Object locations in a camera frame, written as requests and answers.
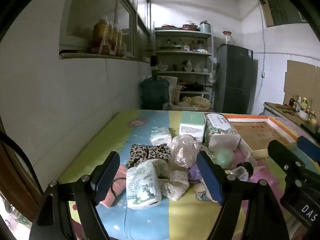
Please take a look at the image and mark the white dotted scrunchie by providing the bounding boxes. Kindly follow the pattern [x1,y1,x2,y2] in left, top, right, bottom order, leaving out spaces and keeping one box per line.
[159,170,190,201]

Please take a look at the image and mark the row of white bowls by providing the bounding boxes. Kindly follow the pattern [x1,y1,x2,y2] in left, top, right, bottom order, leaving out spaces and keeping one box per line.
[172,60,209,73]

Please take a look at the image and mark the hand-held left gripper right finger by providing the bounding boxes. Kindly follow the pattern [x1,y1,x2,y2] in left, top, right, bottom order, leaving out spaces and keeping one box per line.
[196,151,290,240]

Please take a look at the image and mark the white metal shelf rack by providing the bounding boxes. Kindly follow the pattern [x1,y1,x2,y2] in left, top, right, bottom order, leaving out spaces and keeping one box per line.
[153,28,216,111]

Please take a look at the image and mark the small white tissue pack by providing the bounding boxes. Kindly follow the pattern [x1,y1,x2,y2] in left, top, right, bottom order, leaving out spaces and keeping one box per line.
[150,126,173,146]

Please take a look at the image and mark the pale green cardboard box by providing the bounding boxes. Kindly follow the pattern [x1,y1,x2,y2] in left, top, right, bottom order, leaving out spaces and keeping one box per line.
[179,111,207,143]

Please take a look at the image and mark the clear plastic bag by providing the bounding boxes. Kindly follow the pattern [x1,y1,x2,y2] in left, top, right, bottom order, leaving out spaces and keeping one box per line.
[167,134,201,172]

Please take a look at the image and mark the leopard print cloth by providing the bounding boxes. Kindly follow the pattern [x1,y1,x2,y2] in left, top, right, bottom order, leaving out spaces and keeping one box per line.
[127,144,172,168]

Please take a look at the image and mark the stacked pots with lids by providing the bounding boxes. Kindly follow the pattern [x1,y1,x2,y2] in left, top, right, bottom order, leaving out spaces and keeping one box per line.
[181,21,200,31]

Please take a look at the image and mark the black cable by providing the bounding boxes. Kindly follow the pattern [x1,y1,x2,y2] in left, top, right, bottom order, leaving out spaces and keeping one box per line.
[0,131,41,189]

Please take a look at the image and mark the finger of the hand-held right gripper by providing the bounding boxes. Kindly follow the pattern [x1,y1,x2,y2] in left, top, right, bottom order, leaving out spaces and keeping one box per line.
[267,140,310,178]
[297,136,320,162]

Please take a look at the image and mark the large amber pickle jar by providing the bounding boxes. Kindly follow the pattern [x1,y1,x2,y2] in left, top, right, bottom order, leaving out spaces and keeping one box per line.
[92,17,109,54]

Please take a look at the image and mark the mint green plush ball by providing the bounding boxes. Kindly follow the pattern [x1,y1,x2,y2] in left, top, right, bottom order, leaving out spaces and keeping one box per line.
[214,149,235,168]

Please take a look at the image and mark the pale blue kettle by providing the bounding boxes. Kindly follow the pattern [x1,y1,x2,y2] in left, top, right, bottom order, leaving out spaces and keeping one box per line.
[199,20,212,34]

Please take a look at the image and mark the small amber pickle jar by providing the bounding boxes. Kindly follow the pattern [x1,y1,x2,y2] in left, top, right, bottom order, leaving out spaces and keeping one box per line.
[116,27,125,57]

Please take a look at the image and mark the row of small jars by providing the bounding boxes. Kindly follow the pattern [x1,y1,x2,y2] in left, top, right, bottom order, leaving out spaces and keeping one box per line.
[159,39,208,51]

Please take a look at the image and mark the translucent plastic container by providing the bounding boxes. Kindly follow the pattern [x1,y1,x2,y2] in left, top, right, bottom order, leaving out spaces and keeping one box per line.
[171,85,183,106]

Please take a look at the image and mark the cardboard sheet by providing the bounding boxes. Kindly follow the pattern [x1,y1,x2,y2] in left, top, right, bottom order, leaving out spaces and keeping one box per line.
[283,60,320,110]

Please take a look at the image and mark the orange rimmed cardboard box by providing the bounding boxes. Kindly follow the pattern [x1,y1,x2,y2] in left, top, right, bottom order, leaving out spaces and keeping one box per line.
[223,115,300,157]

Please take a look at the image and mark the white wall cable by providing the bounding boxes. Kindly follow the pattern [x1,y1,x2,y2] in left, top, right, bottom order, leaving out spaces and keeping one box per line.
[250,2,266,113]

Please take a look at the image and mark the pale yellow lumpy pile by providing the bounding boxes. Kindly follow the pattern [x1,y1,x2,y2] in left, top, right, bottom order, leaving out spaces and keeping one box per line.
[181,96,212,111]

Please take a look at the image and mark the pink pouch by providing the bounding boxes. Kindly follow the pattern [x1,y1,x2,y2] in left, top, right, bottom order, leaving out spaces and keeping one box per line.
[99,165,128,208]

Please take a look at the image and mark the medium amber pickle jar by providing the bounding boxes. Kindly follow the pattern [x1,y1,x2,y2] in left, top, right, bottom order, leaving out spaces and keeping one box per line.
[107,22,118,55]

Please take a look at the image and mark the purple plush toy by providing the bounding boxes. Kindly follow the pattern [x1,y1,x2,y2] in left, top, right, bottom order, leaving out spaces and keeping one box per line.
[189,166,203,181]

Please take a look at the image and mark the black wok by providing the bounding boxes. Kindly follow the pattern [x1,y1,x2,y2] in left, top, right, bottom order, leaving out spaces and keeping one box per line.
[183,82,204,92]

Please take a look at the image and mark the black stove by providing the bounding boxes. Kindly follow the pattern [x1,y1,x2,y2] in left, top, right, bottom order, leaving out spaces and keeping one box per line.
[301,122,320,133]

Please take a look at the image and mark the green screened window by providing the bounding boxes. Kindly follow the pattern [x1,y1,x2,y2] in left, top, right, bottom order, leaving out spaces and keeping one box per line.
[257,0,307,28]

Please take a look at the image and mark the kitchen counter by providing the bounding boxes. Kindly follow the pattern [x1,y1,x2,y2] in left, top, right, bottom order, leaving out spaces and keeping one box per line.
[263,102,320,131]

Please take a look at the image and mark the dark green water jug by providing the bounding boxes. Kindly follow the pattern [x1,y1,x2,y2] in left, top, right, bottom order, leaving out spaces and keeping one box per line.
[139,56,171,110]

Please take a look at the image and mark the colourful cartoon printed bed sheet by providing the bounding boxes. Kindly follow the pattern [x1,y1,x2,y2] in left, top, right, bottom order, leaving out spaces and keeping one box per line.
[57,110,320,240]

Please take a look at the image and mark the large floral tissue pack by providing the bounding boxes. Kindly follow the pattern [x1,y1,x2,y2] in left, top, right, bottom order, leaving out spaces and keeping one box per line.
[204,112,241,152]

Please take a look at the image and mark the dark grey fridge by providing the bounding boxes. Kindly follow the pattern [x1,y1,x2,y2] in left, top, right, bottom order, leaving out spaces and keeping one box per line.
[214,44,258,115]

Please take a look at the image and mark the group of condiment bottles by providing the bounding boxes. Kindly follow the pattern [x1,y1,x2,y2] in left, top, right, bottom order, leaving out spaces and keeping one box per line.
[289,94,316,113]

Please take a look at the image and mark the small labelled bottle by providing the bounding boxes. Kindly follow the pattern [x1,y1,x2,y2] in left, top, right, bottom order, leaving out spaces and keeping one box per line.
[229,162,254,182]

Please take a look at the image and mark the white green printed diaper pack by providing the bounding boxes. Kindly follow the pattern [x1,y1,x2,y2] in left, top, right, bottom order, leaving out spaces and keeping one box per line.
[126,159,162,210]

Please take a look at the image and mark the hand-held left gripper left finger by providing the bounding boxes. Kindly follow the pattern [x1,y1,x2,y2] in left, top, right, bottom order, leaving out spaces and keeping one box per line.
[29,151,121,240]

